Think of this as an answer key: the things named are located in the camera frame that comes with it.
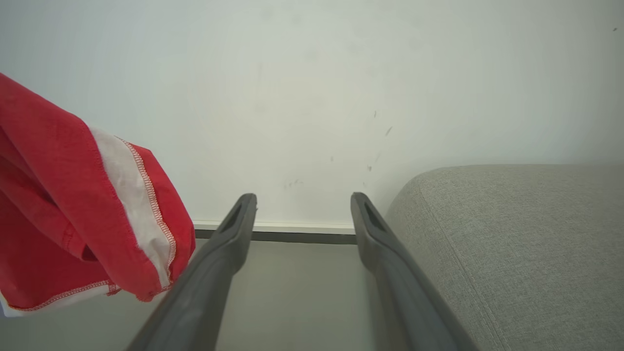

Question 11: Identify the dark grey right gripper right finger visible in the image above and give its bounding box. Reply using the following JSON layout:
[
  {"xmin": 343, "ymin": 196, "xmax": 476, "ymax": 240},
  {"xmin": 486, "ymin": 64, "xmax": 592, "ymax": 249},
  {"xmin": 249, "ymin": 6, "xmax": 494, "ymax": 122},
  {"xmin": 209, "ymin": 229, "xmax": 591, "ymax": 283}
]
[{"xmin": 350, "ymin": 192, "xmax": 481, "ymax": 351}]

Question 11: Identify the white and black baseboard strip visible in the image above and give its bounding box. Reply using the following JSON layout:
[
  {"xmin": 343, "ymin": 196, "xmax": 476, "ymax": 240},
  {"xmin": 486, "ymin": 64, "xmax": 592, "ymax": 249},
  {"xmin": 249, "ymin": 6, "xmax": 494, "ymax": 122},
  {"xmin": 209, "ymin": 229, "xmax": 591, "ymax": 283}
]
[{"xmin": 193, "ymin": 220, "xmax": 359, "ymax": 245}]

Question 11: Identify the red and white jersey shirt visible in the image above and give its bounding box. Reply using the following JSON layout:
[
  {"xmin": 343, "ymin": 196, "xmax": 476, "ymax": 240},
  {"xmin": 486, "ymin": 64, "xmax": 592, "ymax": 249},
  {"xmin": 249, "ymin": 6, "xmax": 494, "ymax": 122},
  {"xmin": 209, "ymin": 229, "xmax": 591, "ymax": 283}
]
[{"xmin": 0, "ymin": 73, "xmax": 196, "ymax": 318}]

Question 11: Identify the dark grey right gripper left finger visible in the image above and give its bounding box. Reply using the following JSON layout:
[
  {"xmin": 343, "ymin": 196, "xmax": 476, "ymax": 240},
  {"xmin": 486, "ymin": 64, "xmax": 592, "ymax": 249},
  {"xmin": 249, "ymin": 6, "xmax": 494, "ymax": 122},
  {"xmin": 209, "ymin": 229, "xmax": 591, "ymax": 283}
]
[{"xmin": 126, "ymin": 193, "xmax": 258, "ymax": 351}]

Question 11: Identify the grey fabric sofa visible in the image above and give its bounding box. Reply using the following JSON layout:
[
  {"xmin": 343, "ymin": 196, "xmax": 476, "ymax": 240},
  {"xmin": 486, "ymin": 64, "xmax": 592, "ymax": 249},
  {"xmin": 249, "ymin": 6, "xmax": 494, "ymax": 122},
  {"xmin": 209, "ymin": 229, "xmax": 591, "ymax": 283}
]
[{"xmin": 384, "ymin": 164, "xmax": 624, "ymax": 351}]

